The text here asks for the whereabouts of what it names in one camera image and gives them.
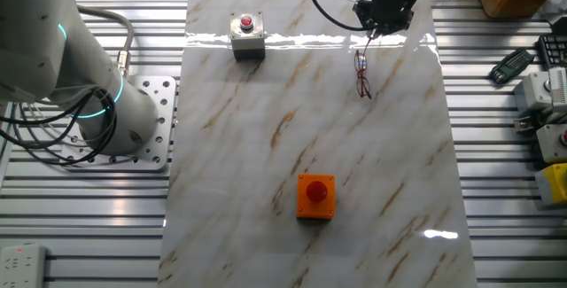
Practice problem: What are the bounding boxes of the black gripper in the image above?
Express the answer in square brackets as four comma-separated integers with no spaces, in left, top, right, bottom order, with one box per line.
[353,0,420,37]

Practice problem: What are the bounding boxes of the dark red thin-frame glasses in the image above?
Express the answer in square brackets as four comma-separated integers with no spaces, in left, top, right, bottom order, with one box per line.
[353,35,374,100]

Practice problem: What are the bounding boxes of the grey red pushbutton box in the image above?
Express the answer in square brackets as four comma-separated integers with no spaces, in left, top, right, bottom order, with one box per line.
[229,11,267,62]
[535,123,567,164]

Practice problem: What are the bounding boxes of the marble pattern table mat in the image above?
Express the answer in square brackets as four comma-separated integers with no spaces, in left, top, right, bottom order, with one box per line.
[157,0,479,288]

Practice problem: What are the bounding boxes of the black keyboard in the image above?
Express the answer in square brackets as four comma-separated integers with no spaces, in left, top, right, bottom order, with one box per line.
[537,34,567,70]

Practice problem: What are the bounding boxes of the small silver metal device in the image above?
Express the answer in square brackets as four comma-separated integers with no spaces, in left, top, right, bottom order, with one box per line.
[513,115,535,136]

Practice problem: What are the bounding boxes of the orange red pushbutton box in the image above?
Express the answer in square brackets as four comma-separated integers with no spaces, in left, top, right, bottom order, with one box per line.
[295,173,337,221]

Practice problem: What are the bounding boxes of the yellow box with green button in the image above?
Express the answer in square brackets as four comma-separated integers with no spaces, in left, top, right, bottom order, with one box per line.
[534,162,567,209]

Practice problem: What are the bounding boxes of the white power strip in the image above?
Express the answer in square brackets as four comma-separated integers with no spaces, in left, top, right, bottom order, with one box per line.
[0,242,49,288]

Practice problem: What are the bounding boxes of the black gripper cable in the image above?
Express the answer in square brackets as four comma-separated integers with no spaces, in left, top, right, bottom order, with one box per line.
[302,0,377,32]

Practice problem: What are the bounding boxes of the silver ribbed camera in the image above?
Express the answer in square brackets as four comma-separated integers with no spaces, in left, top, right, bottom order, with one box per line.
[548,66,567,113]

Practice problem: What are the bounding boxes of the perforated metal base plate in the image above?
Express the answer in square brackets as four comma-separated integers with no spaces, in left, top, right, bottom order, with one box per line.
[61,74,178,173]

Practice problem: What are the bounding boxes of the grey cable with metal plug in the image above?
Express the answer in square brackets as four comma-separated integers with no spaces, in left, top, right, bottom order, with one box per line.
[74,4,136,79]

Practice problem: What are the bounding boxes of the black looped cable bundle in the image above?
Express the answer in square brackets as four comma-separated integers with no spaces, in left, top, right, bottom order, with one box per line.
[0,82,120,166]

